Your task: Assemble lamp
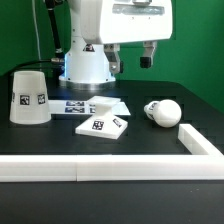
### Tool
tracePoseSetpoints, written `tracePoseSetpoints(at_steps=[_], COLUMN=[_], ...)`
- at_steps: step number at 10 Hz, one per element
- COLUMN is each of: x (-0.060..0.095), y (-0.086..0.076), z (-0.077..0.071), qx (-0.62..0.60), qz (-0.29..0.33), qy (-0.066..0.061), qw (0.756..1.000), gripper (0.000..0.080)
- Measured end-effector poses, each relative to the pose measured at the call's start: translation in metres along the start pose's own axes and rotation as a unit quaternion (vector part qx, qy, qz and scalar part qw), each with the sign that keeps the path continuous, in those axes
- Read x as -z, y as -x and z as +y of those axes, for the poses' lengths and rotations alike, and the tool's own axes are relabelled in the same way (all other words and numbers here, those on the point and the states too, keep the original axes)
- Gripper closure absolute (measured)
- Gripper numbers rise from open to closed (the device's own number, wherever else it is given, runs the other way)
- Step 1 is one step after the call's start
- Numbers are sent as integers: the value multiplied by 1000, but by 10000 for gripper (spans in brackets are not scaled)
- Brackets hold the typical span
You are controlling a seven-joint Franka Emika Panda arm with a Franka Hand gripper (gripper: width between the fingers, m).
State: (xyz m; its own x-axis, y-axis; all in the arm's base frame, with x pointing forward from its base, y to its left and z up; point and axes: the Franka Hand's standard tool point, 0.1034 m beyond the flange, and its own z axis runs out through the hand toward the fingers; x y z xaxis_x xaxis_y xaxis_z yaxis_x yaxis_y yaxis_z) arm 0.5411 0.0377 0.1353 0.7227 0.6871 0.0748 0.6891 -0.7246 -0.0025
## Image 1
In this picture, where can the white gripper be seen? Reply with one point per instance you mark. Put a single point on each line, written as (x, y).
(123, 21)

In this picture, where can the white lamp bulb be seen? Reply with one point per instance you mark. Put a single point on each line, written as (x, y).
(166, 113)

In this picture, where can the white lamp base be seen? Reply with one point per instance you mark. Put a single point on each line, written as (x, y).
(103, 123)

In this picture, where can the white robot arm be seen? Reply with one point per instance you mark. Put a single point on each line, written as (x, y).
(86, 66)

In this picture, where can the white lamp shade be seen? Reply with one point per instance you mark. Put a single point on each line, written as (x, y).
(29, 104)

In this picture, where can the white marker sheet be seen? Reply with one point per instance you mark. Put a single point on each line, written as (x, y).
(82, 108)

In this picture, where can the white L-shaped fence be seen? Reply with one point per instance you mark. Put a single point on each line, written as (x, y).
(204, 162)

